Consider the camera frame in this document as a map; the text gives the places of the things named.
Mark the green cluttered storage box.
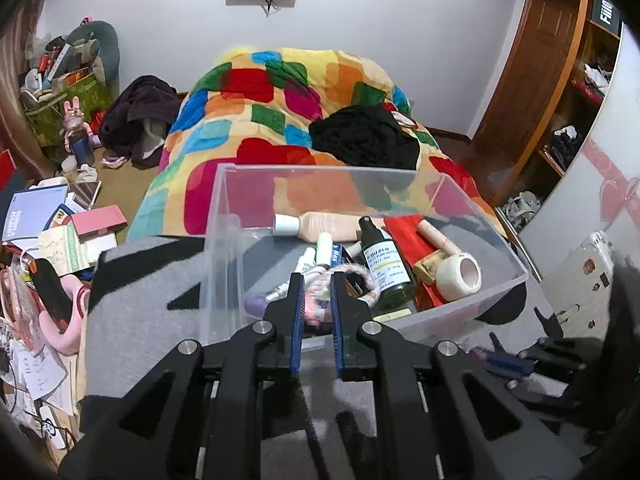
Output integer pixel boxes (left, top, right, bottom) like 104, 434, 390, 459
22, 71, 116, 149

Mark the black clothing pile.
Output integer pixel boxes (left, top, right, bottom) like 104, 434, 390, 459
308, 105, 421, 170

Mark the beige cosmetic tube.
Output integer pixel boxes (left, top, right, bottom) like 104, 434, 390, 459
272, 211, 361, 243

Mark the clear plastic storage box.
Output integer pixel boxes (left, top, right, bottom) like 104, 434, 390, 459
198, 160, 531, 356

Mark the colourful patchwork quilt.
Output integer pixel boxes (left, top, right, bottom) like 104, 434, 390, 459
127, 48, 499, 240

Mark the blue white book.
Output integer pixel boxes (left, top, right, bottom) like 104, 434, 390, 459
1, 184, 68, 242

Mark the pink lidded box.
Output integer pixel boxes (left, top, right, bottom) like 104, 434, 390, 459
72, 205, 127, 238

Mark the grey black blanket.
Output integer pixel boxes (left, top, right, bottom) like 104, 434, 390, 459
81, 231, 561, 480

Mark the white slim pen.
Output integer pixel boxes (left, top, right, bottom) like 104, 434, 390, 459
265, 281, 303, 304

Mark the dark green spray bottle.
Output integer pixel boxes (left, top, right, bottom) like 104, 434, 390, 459
358, 216, 416, 313

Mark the white suitcase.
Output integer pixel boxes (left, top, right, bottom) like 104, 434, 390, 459
540, 231, 614, 341

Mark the white green ointment tube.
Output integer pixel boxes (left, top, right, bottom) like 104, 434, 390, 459
294, 247, 324, 285

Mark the wooden door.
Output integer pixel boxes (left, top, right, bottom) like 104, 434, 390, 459
469, 0, 579, 183

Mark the dark purple clothing pile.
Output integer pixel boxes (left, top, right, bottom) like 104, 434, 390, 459
99, 75, 182, 168

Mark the white tape roll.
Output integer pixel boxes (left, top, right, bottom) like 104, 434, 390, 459
435, 252, 483, 302

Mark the green neck pillow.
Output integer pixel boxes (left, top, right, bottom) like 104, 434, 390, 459
66, 21, 120, 94

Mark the pink rabbit toy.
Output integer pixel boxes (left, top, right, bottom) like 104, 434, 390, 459
61, 96, 101, 167

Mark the white wardrobe door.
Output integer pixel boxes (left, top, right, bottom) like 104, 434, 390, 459
520, 25, 640, 276

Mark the pale green tube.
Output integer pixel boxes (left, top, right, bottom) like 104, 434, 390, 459
316, 232, 333, 269

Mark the pink white braided rope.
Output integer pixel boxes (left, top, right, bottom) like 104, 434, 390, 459
301, 263, 382, 328

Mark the gold small item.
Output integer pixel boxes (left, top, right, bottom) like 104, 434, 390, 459
412, 249, 448, 285

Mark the red pouch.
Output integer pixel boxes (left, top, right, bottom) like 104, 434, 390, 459
384, 214, 446, 311

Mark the blue card box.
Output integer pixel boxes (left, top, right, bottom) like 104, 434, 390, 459
331, 244, 366, 295

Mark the purple cosmetic bottle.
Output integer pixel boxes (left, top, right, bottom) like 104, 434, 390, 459
243, 292, 280, 318

